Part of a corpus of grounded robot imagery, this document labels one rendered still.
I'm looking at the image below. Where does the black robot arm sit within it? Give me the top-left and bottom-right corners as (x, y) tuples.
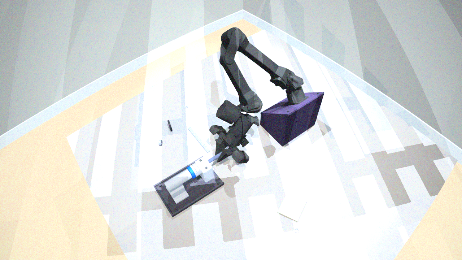
(216, 27), (308, 134)

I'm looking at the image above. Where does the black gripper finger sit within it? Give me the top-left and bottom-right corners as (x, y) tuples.
(217, 149), (232, 163)
(215, 139), (228, 155)

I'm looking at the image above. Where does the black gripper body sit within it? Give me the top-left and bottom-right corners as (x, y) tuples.
(209, 125), (249, 164)

